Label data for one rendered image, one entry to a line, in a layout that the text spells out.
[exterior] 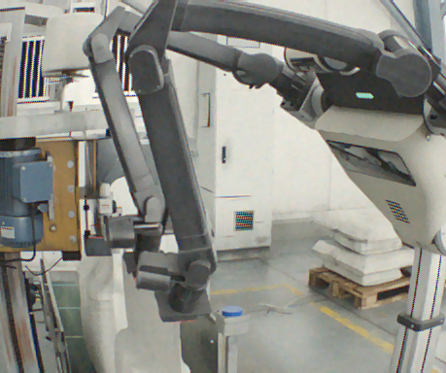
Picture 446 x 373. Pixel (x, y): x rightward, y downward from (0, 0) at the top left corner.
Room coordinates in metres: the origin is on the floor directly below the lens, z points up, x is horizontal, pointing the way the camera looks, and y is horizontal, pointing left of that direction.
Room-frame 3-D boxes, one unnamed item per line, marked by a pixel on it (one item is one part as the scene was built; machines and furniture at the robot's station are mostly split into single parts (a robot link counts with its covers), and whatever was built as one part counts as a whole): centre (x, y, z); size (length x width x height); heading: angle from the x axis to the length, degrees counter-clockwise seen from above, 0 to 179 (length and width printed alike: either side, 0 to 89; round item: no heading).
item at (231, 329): (1.63, -0.03, 0.81); 0.08 x 0.08 x 0.06; 20
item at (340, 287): (4.44, -1.41, 0.07); 1.20 x 0.82 x 0.14; 112
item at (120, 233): (1.29, 0.20, 1.17); 0.11 x 0.09 x 0.12; 110
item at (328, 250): (4.51, -1.06, 0.32); 0.67 x 0.42 x 0.14; 114
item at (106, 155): (1.77, 0.28, 1.21); 0.30 x 0.25 x 0.30; 20
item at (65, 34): (1.45, 0.40, 1.61); 0.17 x 0.17 x 0.17
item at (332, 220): (4.51, -1.06, 0.56); 0.66 x 0.43 x 0.15; 108
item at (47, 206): (1.48, 0.48, 1.23); 0.28 x 0.07 x 0.16; 20
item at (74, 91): (3.97, 1.05, 1.82); 0.51 x 0.27 x 0.71; 20
